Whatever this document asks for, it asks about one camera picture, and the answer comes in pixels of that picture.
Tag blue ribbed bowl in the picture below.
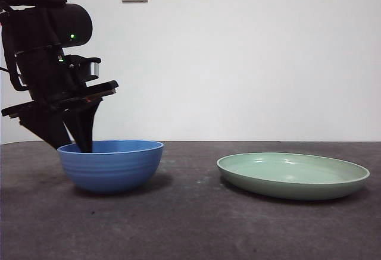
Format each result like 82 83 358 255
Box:
56 139 165 196

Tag green round plate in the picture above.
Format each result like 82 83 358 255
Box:
216 152 371 202

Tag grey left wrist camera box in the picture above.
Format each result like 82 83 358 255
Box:
67 54 102 81

